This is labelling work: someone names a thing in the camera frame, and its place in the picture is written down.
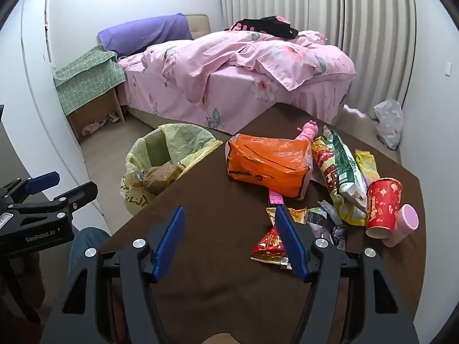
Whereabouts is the yellow pink snack packet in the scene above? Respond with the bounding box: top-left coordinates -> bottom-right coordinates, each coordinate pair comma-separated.
354,149 -> 381,187

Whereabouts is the wooden nightstand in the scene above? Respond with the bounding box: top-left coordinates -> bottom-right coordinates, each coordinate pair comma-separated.
66,86 -> 126,140

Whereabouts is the pink caterpillar toy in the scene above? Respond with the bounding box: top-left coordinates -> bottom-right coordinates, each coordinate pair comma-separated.
296,121 -> 319,142

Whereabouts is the silver black wrapper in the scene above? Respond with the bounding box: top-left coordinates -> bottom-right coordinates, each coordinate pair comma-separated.
319,201 -> 349,251

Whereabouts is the black garment with pink print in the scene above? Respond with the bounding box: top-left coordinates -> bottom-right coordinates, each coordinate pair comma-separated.
224,16 -> 299,40

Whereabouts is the person's leg in jeans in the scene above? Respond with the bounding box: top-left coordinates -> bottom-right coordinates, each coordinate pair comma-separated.
68,227 -> 112,280

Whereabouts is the bed with pink sheet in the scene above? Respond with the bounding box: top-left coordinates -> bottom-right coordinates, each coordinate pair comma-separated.
116,30 -> 357,137

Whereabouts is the white pleated curtain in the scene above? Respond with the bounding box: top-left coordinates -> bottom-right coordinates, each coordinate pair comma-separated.
219,0 -> 420,131

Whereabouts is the red paper cup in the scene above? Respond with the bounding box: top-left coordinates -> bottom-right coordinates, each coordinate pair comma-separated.
365,177 -> 403,240

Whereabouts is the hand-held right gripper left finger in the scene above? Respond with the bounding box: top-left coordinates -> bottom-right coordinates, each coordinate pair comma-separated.
39,206 -> 186,344

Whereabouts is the pink paper slip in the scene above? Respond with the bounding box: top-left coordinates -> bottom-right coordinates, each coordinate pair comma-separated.
268,189 -> 285,208

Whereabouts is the pink floral duvet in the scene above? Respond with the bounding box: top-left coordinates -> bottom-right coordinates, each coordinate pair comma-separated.
143,30 -> 357,106

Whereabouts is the pink tumbler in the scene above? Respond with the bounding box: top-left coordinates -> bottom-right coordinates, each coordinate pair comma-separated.
382,204 -> 419,248

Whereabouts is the purple pillow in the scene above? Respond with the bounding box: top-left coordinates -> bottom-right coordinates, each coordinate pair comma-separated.
98,13 -> 194,55

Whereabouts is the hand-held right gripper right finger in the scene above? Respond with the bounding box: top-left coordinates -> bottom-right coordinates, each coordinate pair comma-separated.
275,206 -> 420,344

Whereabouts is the beige headboard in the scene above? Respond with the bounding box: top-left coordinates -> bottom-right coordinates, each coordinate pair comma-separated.
184,14 -> 210,40

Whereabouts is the green white snack bag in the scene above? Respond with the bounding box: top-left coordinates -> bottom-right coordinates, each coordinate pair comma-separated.
323,125 -> 370,212

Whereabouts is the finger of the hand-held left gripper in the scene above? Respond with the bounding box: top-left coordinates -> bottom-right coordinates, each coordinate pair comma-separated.
7,182 -> 98,224
0,172 -> 60,205

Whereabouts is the brown crumpled packet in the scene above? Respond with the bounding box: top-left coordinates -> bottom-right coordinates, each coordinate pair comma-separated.
131,161 -> 187,196

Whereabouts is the yellow red snack bag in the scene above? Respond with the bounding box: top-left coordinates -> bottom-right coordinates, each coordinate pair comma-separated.
310,138 -> 366,227

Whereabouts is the red gold snack wrapper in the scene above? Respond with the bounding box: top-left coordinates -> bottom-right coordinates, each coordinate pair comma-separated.
250,227 -> 293,269

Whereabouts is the green checked cloth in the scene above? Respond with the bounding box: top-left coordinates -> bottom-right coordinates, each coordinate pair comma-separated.
53,45 -> 127,115

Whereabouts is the orange plastic bag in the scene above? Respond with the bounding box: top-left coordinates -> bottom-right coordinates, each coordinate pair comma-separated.
225,133 -> 314,201

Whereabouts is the black foil wrapper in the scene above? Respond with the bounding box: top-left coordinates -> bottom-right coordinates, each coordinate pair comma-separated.
306,210 -> 334,239

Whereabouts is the gold foil wrapper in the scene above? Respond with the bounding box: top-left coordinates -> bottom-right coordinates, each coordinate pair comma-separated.
265,206 -> 308,228

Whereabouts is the bin with yellow liner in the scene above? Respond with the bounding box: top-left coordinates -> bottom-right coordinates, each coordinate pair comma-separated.
120,124 -> 223,217

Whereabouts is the white plastic bag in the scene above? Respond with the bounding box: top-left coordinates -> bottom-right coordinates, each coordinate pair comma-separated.
374,99 -> 404,150

